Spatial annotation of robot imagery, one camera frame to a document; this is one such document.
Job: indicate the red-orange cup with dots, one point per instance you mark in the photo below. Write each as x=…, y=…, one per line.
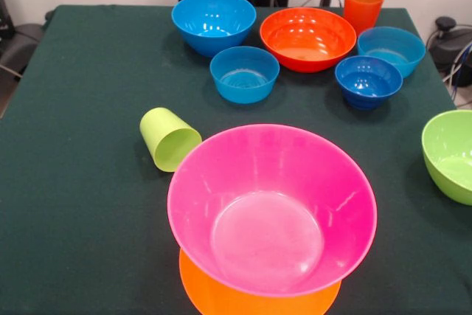
x=363, y=12

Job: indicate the large pink bowl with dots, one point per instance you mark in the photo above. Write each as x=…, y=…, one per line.
x=265, y=175

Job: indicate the large light orange bowl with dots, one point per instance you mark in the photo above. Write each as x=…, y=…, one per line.
x=206, y=293

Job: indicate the small light blue bowl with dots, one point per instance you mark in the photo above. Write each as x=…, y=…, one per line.
x=405, y=49
x=243, y=86

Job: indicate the shallow red-orange bowl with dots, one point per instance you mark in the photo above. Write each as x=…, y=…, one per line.
x=306, y=42

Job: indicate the small dark blue bowl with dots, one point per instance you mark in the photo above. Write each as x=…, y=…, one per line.
x=368, y=82

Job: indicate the medium blue bowl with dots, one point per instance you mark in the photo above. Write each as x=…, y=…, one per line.
x=214, y=16

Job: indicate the light green bowl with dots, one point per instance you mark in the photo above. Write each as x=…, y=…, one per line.
x=450, y=152

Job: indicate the light green cup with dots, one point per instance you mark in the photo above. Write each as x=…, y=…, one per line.
x=162, y=130

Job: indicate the dark grey chair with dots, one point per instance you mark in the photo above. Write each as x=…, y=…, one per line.
x=22, y=45

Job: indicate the dark green tablecloth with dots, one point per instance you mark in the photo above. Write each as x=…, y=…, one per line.
x=73, y=182

